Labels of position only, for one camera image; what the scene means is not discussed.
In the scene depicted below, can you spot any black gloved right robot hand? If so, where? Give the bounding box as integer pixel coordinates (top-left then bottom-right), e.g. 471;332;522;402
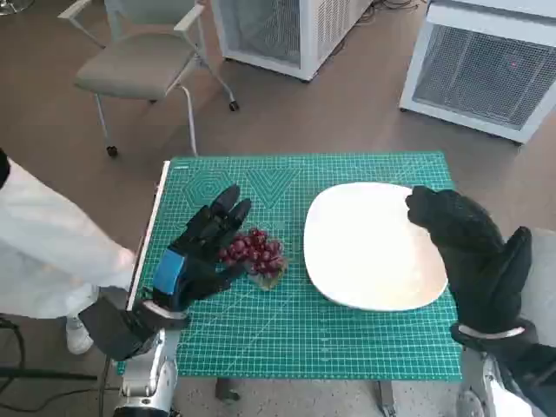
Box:
404;185;533;334

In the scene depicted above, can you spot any red toy grape bunch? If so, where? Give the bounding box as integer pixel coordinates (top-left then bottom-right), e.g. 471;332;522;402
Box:
218;228;290;290

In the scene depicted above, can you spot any white plate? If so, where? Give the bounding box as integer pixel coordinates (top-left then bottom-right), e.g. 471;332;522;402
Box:
302;182;449;313

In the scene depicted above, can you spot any metal table clamp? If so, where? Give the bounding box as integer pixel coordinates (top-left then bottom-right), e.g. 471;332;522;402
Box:
374;381;399;417
215;376;241;403

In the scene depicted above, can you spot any green cutting mat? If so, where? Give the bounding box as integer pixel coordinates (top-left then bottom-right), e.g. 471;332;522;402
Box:
129;150;464;383

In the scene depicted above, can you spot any white mesh cabinet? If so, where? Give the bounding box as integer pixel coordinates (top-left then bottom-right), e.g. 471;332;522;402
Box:
210;0;374;83
398;0;556;147

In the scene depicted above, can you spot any white table edge strip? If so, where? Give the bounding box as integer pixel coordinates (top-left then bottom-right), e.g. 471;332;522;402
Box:
125;160;171;312

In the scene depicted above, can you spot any grey padded office chair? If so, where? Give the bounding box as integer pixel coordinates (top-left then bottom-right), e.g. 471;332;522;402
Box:
57;0;241;158

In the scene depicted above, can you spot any person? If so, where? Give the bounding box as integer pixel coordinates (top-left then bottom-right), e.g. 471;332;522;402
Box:
0;147;136;355

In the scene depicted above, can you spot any black stand leg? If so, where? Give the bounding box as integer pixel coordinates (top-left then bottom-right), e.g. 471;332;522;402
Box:
0;367;99;382

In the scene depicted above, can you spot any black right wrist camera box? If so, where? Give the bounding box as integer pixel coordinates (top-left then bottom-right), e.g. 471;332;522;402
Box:
494;342;556;412

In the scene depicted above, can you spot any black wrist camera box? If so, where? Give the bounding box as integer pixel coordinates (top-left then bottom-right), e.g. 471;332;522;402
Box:
494;342;556;412
79;295;157;361

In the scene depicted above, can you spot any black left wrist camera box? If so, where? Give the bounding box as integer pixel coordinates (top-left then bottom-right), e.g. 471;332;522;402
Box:
79;295;157;361

